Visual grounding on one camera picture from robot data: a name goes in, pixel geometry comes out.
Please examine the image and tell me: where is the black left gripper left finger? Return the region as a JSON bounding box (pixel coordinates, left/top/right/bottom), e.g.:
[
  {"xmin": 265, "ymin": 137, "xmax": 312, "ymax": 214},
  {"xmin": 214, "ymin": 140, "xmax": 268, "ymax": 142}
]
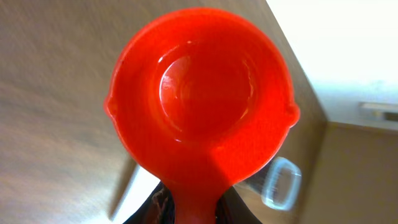
[{"xmin": 123, "ymin": 182, "xmax": 175, "ymax": 224}]

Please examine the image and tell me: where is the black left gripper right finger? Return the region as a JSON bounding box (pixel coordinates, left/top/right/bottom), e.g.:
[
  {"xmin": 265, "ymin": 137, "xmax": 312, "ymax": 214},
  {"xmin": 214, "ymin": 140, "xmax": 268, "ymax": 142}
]
[{"xmin": 215, "ymin": 187, "xmax": 262, "ymax": 224}]

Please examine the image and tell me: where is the white digital kitchen scale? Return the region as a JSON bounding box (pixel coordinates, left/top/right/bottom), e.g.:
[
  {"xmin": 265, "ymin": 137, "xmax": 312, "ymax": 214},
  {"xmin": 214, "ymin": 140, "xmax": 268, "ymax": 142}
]
[{"xmin": 110, "ymin": 165, "xmax": 160, "ymax": 224}]

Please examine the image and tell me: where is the orange plastic measuring scoop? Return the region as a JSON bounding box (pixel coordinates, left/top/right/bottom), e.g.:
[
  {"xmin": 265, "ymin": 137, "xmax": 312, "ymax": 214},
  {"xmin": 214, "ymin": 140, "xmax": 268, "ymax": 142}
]
[{"xmin": 104, "ymin": 7, "xmax": 300, "ymax": 223}]

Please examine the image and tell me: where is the clear plastic food container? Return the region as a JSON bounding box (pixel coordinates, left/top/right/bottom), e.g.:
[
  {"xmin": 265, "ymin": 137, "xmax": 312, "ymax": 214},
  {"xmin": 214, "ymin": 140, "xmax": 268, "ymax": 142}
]
[{"xmin": 242, "ymin": 157, "xmax": 302, "ymax": 211}]

